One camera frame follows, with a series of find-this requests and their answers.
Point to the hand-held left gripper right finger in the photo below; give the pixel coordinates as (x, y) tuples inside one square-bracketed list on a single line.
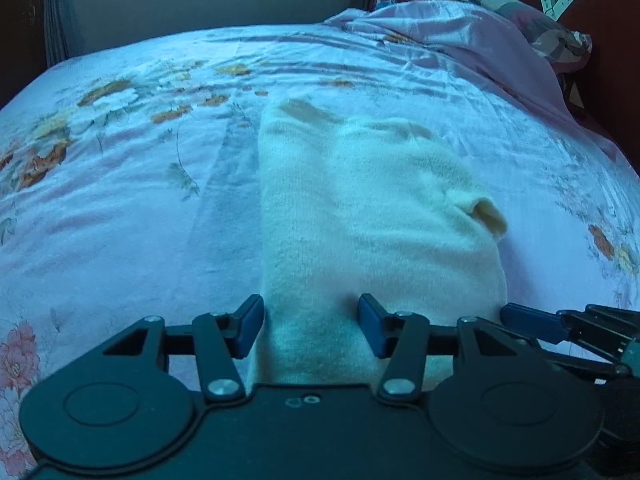
[(371, 327)]

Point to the dark wooden wardrobe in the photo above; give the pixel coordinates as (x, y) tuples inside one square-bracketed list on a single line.
[(20, 30)]

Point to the white knit sweater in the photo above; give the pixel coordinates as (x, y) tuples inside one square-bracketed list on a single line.
[(360, 220)]

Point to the floral pillow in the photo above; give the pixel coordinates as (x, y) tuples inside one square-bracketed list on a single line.
[(545, 30)]

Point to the pink quilt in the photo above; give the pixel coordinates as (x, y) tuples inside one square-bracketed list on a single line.
[(450, 35)]

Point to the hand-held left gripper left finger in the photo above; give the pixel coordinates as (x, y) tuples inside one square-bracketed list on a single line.
[(247, 330)]

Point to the wooden headboard with white trim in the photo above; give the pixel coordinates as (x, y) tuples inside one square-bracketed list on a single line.
[(612, 45)]

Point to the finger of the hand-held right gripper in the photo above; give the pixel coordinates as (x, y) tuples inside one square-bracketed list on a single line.
[(530, 321), (585, 364)]

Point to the floral bed sheet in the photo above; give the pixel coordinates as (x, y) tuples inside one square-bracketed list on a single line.
[(150, 200)]

